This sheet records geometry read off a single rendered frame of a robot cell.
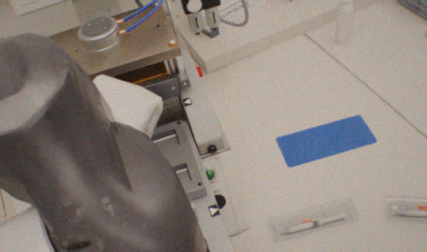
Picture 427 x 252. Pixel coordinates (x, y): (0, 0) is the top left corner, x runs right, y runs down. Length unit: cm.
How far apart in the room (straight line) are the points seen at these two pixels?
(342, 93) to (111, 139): 100
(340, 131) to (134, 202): 91
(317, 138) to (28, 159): 92
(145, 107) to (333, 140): 76
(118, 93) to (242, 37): 98
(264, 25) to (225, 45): 15
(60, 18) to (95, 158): 121
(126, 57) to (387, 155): 63
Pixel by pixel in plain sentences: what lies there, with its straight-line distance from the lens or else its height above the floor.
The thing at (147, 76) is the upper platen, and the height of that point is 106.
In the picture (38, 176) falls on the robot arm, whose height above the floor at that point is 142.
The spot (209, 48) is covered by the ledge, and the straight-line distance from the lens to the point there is 131.
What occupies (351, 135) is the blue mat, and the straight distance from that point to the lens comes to 109.
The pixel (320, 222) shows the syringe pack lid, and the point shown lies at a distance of 92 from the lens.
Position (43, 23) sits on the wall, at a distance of 142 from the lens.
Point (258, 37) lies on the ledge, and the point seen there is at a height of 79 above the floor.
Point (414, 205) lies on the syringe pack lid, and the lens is 97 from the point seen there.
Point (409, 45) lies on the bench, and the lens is 139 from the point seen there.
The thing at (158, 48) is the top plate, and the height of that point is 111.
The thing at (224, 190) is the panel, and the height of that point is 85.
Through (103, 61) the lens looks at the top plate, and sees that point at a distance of 81.
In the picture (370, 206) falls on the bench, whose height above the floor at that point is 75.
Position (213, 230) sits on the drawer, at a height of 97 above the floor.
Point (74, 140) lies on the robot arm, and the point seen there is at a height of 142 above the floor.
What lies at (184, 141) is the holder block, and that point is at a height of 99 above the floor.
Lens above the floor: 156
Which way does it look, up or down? 46 degrees down
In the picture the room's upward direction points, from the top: 12 degrees counter-clockwise
